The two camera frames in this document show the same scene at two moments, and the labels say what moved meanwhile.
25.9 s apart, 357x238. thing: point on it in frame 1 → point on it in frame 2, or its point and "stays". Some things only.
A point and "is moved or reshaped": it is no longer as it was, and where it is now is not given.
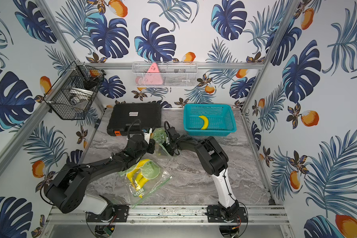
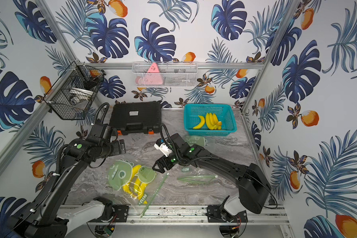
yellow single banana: [206, 122] is moved or reshaped
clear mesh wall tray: [165, 74] stays
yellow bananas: [137, 178] is moved or reshaped
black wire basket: [75, 91] stays
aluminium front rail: [258, 214] stays
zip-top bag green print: [160, 138] → [193, 175]
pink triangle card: [153, 76] stays
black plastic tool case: [131, 118] stays
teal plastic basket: [220, 118] stays
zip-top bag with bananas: [143, 179] is moved or reshaped
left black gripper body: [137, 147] → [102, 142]
